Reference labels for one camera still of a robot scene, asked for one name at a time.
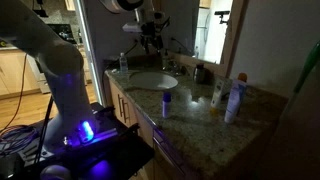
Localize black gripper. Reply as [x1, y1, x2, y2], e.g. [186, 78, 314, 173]
[139, 18, 167, 56]

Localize white bottle with blue cap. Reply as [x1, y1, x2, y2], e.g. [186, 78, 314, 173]
[161, 91, 173, 120]

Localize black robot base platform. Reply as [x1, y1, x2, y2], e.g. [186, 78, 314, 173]
[18, 101, 155, 180]

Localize soap dispenser bottle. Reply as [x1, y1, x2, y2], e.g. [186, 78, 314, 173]
[162, 49, 170, 70]

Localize clear plastic water bottle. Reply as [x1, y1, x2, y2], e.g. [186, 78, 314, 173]
[119, 52, 129, 75]

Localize small white tube yellow cap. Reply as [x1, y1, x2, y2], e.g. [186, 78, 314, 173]
[209, 78, 226, 113]

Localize chrome faucet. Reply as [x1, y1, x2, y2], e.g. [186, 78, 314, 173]
[168, 59, 181, 75]

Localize white oval sink basin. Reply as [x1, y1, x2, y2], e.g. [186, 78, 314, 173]
[129, 70, 179, 91]

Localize dark metal cup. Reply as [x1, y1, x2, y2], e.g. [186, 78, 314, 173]
[193, 63, 207, 85]

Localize wooden vanity cabinet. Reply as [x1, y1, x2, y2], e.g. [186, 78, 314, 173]
[104, 74, 204, 180]

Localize black kitchen stove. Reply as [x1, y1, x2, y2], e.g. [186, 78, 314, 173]
[46, 23, 79, 45]

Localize white kitchen appliance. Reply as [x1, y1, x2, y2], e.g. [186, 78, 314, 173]
[26, 54, 53, 95]

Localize light wood kitchen cabinets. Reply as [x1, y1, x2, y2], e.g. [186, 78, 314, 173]
[0, 46, 42, 100]

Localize grey round dome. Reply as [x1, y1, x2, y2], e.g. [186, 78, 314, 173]
[39, 164, 72, 180]

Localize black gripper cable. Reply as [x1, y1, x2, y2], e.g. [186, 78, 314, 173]
[156, 15, 172, 35]

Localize white door frame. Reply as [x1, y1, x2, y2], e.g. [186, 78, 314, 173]
[73, 0, 105, 106]

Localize metal cabinet door handle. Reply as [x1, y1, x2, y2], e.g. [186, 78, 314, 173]
[122, 98, 131, 125]
[117, 94, 124, 118]

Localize wood framed wall mirror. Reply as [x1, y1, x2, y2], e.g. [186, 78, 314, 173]
[159, 0, 250, 78]

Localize metal drawer handle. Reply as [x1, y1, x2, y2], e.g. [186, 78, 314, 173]
[152, 128, 186, 175]

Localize red cable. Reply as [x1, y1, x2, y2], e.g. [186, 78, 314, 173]
[0, 53, 28, 134]

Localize green broom handle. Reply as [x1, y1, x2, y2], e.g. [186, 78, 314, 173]
[283, 39, 320, 116]

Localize bundle of coloured cables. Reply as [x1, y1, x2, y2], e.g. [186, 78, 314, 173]
[0, 124, 40, 158]

